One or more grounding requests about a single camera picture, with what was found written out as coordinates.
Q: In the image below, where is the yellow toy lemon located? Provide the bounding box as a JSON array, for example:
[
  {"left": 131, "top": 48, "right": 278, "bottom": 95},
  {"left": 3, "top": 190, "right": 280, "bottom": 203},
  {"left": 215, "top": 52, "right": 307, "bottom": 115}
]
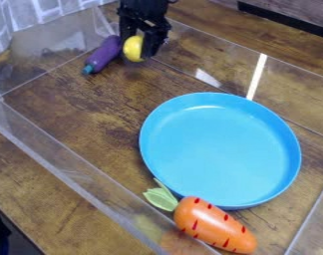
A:
[{"left": 124, "top": 36, "right": 144, "bottom": 62}]

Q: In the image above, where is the blue round tray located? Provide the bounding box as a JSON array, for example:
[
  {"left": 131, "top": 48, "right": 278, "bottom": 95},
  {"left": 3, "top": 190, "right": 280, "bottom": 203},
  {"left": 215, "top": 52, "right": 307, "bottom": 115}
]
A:
[{"left": 140, "top": 93, "right": 302, "bottom": 210}]

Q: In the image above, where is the orange toy carrot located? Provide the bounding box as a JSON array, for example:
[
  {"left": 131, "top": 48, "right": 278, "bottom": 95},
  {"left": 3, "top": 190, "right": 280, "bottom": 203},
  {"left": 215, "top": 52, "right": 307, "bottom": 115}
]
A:
[{"left": 144, "top": 179, "right": 258, "bottom": 254}]

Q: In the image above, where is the white patterned curtain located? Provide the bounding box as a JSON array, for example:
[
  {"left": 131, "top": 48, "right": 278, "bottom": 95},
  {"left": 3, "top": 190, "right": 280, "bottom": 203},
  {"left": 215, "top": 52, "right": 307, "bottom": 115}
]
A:
[{"left": 0, "top": 0, "right": 113, "bottom": 54}]

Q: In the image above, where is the clear acrylic enclosure wall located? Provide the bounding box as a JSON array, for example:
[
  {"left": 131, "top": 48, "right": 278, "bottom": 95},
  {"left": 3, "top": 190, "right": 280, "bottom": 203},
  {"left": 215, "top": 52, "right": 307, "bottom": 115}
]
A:
[{"left": 0, "top": 0, "right": 323, "bottom": 255}]

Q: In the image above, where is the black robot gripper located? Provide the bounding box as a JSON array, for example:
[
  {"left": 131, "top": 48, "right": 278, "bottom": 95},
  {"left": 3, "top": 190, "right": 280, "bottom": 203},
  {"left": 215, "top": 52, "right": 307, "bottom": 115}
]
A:
[{"left": 119, "top": 0, "right": 171, "bottom": 59}]

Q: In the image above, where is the purple toy eggplant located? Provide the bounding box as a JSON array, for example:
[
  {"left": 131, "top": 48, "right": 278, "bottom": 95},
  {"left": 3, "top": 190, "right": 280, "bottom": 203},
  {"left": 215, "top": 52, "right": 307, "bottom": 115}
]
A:
[{"left": 82, "top": 35, "right": 123, "bottom": 75}]

